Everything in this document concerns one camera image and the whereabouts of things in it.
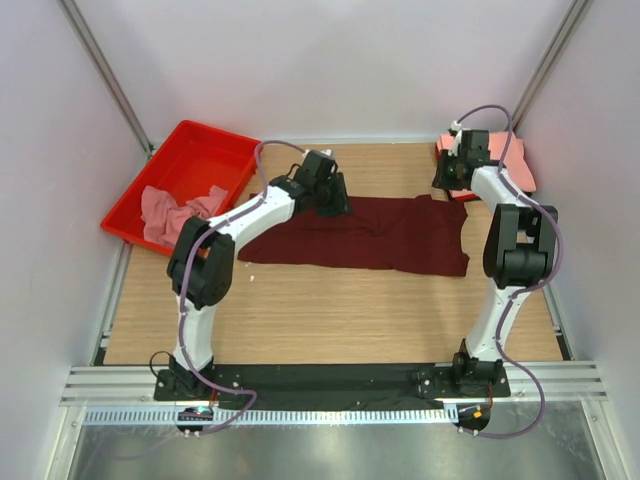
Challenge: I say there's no folded salmon pink t shirt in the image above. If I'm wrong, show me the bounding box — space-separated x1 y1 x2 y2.
435 132 537 194

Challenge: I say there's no left aluminium frame post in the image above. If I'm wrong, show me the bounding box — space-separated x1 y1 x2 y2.
57 0 154 158

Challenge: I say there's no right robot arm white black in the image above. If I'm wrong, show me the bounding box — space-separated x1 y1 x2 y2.
433 123 558 396

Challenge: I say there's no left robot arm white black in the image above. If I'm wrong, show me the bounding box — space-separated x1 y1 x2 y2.
153 149 351 401

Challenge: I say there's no right aluminium frame post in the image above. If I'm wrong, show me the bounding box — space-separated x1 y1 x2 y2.
512 0 593 130

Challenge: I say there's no pink crumpled t shirt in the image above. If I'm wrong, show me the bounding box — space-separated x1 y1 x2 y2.
141 185 227 250

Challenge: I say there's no red plastic bin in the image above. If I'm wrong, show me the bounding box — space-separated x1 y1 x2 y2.
101 120 259 256

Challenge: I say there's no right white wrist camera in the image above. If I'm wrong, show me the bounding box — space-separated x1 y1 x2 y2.
448 120 463 157

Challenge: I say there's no folded red t shirt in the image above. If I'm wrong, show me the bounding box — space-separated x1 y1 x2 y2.
432 149 465 199

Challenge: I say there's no dark maroon t shirt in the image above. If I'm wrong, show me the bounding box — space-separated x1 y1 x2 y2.
238 195 469 277

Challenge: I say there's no slotted white cable duct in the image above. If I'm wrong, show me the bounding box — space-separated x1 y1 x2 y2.
84 405 458 428

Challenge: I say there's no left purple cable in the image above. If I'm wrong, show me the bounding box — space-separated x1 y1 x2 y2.
84 140 311 461

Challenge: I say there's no aluminium frame post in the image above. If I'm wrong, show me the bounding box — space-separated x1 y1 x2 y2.
512 0 593 130
57 0 154 158

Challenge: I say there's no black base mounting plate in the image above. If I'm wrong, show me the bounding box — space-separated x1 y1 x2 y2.
152 363 511 412

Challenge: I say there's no aluminium front rail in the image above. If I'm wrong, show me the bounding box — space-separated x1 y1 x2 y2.
60 361 608 406

